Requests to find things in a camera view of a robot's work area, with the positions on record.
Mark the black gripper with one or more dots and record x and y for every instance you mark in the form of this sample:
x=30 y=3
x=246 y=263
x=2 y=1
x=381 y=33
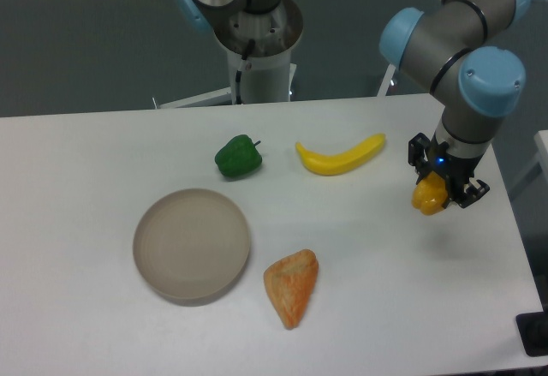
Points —
x=426 y=157

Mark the yellow toy pepper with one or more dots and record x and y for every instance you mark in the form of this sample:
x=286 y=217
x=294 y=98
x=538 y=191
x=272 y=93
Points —
x=430 y=195

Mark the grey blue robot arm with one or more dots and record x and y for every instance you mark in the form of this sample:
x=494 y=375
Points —
x=446 y=53

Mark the green toy pepper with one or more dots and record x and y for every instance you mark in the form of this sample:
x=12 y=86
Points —
x=238 y=157

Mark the beige round plate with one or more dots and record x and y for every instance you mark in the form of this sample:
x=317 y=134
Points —
x=192 y=245

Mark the yellow toy banana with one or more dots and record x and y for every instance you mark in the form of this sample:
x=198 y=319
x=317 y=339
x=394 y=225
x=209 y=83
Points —
x=343 y=162

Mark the black object at table edge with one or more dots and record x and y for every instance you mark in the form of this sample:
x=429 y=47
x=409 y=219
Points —
x=532 y=328

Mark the orange toy croissant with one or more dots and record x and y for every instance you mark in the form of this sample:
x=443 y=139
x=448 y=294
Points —
x=289 y=284

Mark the white frame at right edge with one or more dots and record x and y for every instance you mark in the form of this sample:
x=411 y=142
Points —
x=532 y=169

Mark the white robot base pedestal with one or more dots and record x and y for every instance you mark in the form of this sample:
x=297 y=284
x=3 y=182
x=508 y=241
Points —
x=258 y=51

